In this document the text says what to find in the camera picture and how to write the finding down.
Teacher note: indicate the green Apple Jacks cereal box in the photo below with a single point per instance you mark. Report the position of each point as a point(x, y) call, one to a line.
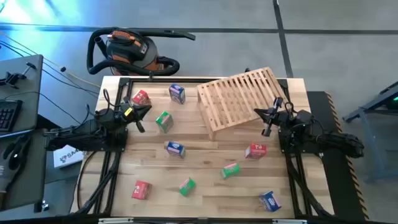
point(164, 121)
point(230, 170)
point(187, 186)

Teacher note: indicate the blue Frosted Flakes cereal box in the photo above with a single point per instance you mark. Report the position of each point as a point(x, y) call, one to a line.
point(270, 201)
point(177, 93)
point(175, 149)

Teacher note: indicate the silver metal bracket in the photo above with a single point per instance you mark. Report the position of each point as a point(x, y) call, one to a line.
point(115, 221)
point(289, 221)

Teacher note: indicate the black keyboard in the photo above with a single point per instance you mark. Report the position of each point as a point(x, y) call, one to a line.
point(9, 115)

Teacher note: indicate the silver desk clamp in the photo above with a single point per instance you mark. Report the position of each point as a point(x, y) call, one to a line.
point(43, 206)

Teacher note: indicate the black computer mouse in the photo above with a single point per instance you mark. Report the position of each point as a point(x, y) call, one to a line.
point(18, 152)

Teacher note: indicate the black hazard-striped floor mat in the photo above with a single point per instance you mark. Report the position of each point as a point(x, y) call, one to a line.
point(335, 186)

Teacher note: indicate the dark grey desk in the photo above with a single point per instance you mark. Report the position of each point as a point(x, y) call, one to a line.
point(31, 93)
point(31, 186)

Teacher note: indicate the wooden slatted shelf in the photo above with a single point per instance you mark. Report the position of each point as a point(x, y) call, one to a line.
point(236, 96)

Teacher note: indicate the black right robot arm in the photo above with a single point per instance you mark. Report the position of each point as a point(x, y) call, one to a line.
point(342, 143)

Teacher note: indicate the orange and black shop vacuum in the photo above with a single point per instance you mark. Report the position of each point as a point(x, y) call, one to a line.
point(130, 49)

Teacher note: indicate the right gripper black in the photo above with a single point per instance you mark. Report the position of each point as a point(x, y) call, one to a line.
point(284, 117)

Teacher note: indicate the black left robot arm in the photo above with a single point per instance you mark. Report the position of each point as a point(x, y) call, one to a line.
point(77, 137)

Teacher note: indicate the white printed cardboard box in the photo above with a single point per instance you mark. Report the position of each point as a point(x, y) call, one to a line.
point(66, 155)

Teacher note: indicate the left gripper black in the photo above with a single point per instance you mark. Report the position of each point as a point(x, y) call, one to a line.
point(124, 115)

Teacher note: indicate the red Froot Loops cereal box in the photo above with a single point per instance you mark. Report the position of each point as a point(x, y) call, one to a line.
point(140, 97)
point(141, 189)
point(256, 151)

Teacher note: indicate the blue-grey metal stand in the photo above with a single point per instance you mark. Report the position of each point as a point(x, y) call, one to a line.
point(370, 133)

